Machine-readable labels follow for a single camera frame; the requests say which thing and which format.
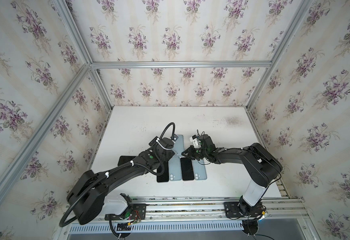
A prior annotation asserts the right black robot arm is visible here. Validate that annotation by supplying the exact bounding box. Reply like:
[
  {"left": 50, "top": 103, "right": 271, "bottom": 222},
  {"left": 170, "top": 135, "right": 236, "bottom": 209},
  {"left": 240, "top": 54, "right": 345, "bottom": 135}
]
[{"left": 182, "top": 143, "right": 283, "bottom": 219}]

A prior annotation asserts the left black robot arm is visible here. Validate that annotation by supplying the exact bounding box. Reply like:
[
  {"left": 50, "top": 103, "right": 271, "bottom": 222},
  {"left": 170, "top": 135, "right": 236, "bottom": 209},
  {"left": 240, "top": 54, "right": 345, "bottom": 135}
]
[{"left": 59, "top": 138, "right": 176, "bottom": 227}]

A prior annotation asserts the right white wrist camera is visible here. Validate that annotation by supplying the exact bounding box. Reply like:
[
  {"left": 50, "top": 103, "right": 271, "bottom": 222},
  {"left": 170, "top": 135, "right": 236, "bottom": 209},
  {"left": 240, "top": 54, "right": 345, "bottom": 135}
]
[{"left": 190, "top": 135, "right": 203, "bottom": 149}]

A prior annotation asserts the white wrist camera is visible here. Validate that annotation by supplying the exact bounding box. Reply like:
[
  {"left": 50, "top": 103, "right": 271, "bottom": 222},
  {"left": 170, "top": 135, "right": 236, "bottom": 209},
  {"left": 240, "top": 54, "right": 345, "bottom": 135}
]
[
  {"left": 190, "top": 135, "right": 203, "bottom": 149},
  {"left": 149, "top": 135, "right": 179, "bottom": 149}
]

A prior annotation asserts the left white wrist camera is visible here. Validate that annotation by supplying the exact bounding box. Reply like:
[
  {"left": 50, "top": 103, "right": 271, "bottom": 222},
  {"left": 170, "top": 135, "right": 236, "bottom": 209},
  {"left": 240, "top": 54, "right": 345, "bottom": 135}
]
[{"left": 149, "top": 135, "right": 179, "bottom": 149}]

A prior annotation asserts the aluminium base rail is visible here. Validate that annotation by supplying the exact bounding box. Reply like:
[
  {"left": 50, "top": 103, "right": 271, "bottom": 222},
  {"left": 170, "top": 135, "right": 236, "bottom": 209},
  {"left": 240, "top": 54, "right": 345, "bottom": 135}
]
[{"left": 59, "top": 196, "right": 309, "bottom": 224}]

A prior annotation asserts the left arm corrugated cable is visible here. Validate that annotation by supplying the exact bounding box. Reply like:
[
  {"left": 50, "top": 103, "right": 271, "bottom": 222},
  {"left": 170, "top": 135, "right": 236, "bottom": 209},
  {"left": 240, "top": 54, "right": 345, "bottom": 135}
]
[{"left": 58, "top": 122, "right": 176, "bottom": 228}]

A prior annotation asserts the aluminium cage frame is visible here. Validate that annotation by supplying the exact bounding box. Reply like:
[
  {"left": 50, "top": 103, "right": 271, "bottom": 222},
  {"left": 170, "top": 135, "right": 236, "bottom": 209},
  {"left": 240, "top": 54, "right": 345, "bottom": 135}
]
[{"left": 0, "top": 1, "right": 312, "bottom": 205}]

